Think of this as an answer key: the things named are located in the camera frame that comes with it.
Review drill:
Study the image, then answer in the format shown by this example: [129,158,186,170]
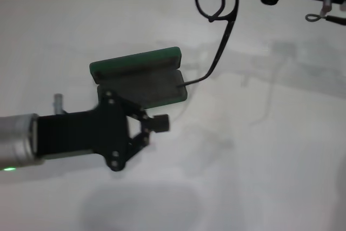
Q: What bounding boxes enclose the green glasses case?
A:
[89,46,189,110]

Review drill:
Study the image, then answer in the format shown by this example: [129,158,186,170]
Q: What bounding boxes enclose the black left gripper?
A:
[36,90,170,172]

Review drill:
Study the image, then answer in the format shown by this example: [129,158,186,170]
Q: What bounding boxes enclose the black glasses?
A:
[177,0,240,89]

